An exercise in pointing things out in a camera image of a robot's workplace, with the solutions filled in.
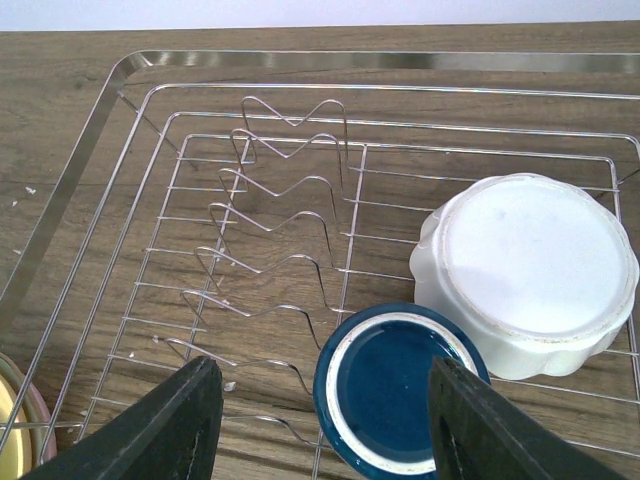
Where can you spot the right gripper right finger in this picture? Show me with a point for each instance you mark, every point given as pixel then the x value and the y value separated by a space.
pixel 478 434

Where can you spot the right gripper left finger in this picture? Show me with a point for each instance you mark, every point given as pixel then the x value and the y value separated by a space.
pixel 170 433

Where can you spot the dark blue mug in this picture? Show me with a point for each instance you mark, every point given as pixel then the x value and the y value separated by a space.
pixel 370 388

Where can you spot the yellow plate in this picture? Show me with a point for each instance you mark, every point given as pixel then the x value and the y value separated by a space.
pixel 16 454

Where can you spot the white scalloped bowl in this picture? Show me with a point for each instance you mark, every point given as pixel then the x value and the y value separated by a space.
pixel 535 271

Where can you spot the metal wire dish rack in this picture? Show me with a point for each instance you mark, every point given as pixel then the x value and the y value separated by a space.
pixel 244 203

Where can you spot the pink plate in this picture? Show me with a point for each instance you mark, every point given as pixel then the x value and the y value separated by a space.
pixel 36 411

